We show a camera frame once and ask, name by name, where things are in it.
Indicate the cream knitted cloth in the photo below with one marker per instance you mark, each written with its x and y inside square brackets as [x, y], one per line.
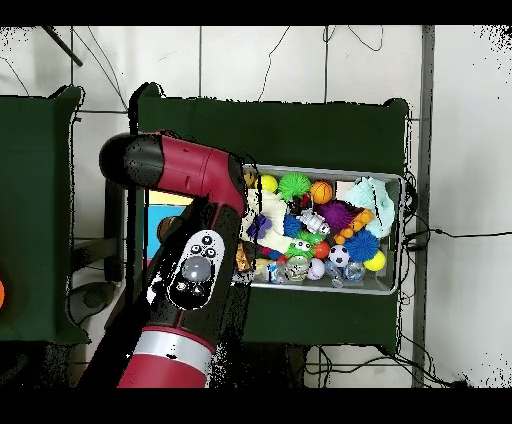
[276, 212]

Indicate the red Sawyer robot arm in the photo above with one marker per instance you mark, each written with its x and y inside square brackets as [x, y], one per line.
[192, 172]

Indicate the small soccer ball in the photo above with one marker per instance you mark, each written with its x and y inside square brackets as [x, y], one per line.
[339, 256]

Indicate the blue spiky rubber ball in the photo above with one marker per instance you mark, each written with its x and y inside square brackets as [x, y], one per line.
[362, 246]

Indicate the purple spiky ball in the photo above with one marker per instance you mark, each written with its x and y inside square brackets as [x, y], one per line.
[336, 214]

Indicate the smooth yellow ball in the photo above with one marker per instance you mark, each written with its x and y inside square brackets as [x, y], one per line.
[268, 183]

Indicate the green spiky rubber ball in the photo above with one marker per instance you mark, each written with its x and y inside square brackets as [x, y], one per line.
[295, 184]

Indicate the dark green tablecloth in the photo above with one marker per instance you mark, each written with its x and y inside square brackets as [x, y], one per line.
[36, 200]
[280, 132]

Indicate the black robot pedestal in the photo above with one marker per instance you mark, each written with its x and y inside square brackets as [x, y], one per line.
[272, 368]

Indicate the orange toy basketball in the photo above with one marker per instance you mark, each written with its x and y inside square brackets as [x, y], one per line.
[321, 192]

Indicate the silver mesh bin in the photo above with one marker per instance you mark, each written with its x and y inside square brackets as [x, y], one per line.
[380, 282]

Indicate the dark metal rod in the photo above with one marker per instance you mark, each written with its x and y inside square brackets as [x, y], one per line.
[64, 47]

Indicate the purple toy block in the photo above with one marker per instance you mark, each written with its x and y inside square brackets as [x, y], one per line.
[260, 226]

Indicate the wooden box with three holes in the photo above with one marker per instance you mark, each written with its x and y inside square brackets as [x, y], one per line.
[154, 232]

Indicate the mint green cloth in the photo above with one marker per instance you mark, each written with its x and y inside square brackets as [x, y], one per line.
[372, 196]

